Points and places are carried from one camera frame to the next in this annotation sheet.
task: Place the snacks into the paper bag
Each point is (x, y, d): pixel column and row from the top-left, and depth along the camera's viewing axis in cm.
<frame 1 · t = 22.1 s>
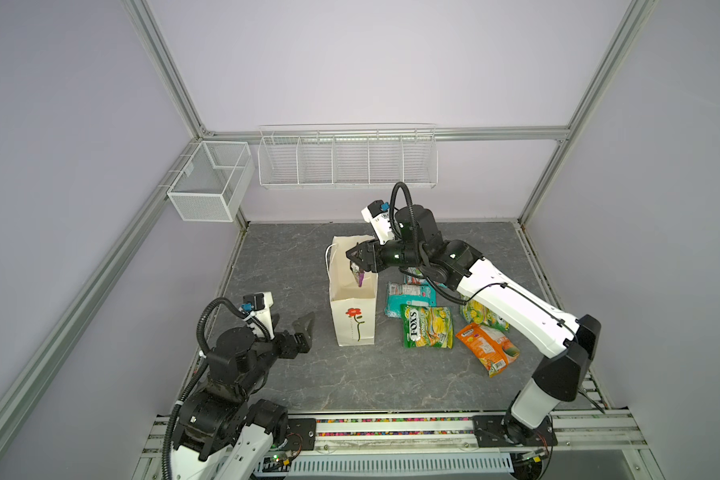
left hand: (297, 320, 66), fingers open
right hand: (351, 254, 69), fingers open
white floral paper bag: (353, 306, 74), point 23 cm above the table
teal Fox's candy bag back: (398, 294, 98), point 4 cm above the table
green Fox's candy bag left: (427, 326, 91), point 4 cm above the table
purple M&M's packet: (361, 276, 76), point 26 cm above the table

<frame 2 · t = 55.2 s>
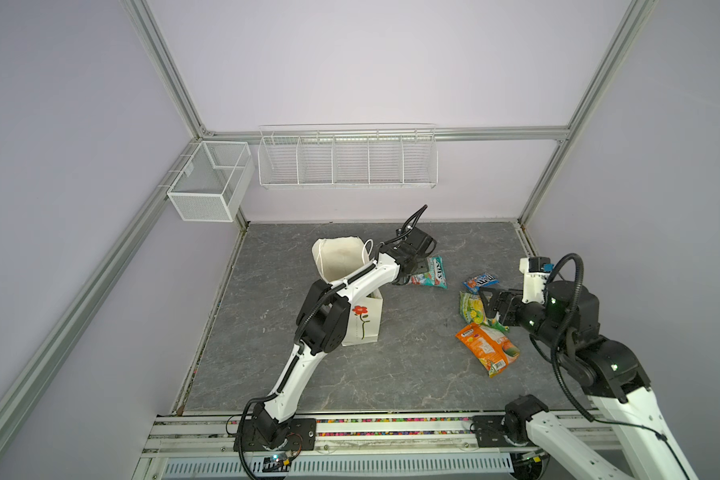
left hand: (420, 267, 95), fingers open
right hand: (496, 292, 66), fingers open
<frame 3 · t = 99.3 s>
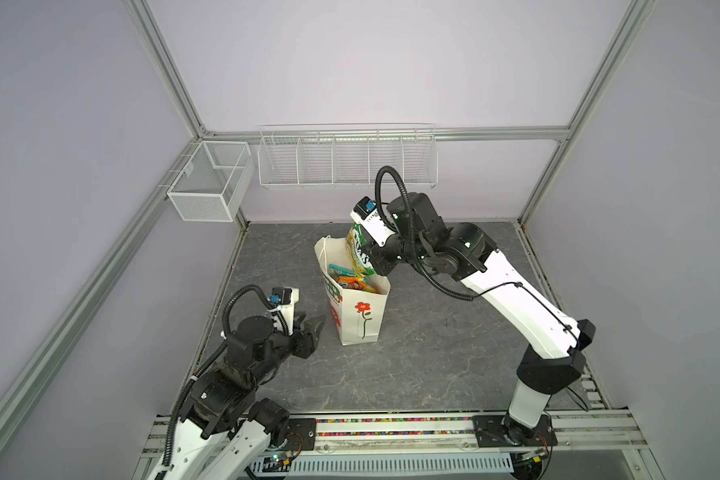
left hand: (315, 320, 67), fingers open
right hand: (364, 248, 65), fingers closed
orange Fox's fruits bag: (349, 282, 86), point 17 cm above the table
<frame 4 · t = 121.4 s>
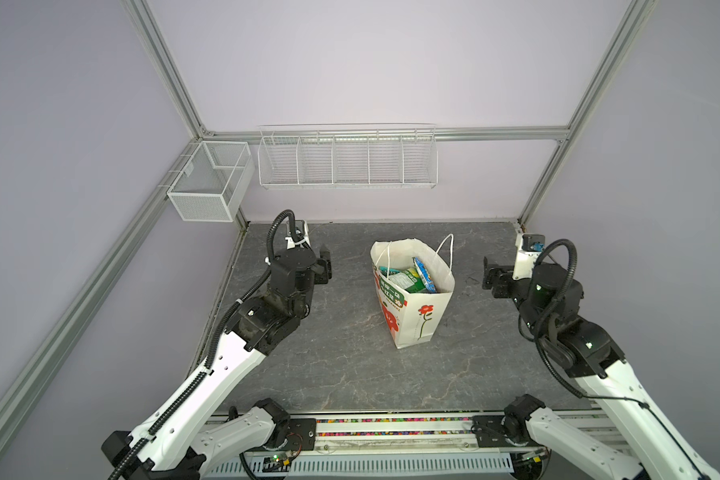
left hand: (311, 251, 67), fingers open
right hand: (507, 260, 66), fingers open
white floral paper bag: (413, 318, 78), point 17 cm above the table
green Fox's spring tea bag: (409, 280, 82), point 20 cm above the table
blue M&M's packet: (425, 276, 81), point 22 cm above the table
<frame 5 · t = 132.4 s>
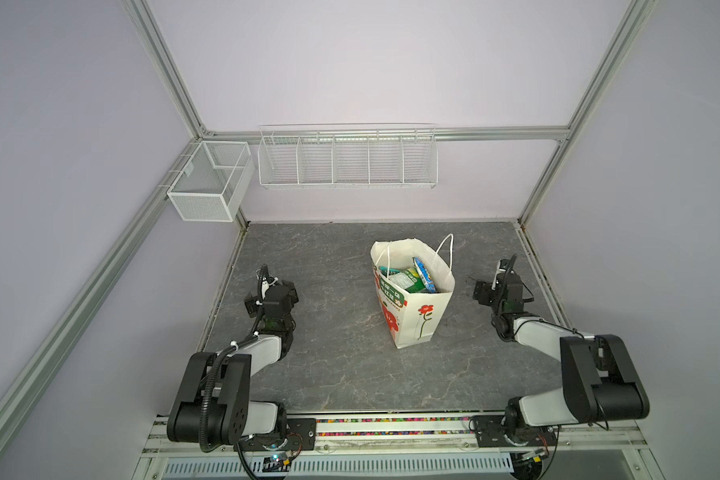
left hand: (270, 288, 89), fingers open
right hand: (496, 285, 93), fingers open
